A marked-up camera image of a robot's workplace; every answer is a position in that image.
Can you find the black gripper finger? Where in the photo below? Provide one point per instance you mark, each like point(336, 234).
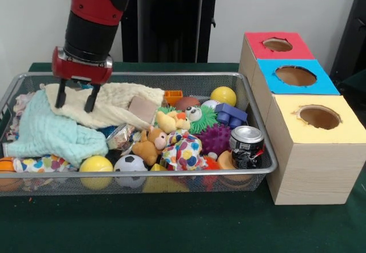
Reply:
point(60, 97)
point(91, 101)

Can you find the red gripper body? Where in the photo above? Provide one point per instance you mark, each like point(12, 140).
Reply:
point(80, 70)

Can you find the cream waffle cloth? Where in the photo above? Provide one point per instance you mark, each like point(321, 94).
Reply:
point(114, 98)

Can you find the mint waffle cloth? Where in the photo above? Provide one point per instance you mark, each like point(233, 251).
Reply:
point(48, 130)

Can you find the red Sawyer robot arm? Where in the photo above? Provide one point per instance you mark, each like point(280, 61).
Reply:
point(94, 1)

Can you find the yellow tennis-style ball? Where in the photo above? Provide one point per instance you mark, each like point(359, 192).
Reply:
point(95, 164)

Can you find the small soccer ball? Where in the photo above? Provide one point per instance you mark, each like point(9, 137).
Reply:
point(130, 163)

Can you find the small orange basketball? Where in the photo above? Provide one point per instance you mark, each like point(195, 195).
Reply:
point(5, 166)

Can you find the polka dot cloth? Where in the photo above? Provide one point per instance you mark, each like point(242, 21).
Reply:
point(183, 150)

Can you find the green spiky toy with eyes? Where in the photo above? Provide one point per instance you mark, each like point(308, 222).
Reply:
point(206, 118)

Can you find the purple spiky ball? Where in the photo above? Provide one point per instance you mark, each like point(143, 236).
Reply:
point(214, 138)

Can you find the smooth yellow ball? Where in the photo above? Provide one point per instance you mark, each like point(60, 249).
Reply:
point(223, 96)

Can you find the black and white can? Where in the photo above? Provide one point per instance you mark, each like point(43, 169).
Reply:
point(246, 147)

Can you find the dark green side table cloth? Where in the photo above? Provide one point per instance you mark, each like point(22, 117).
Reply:
point(357, 84)

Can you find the black chair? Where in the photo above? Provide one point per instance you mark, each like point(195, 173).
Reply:
point(351, 36)

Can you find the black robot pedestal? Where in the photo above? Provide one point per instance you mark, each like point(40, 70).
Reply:
point(171, 21)

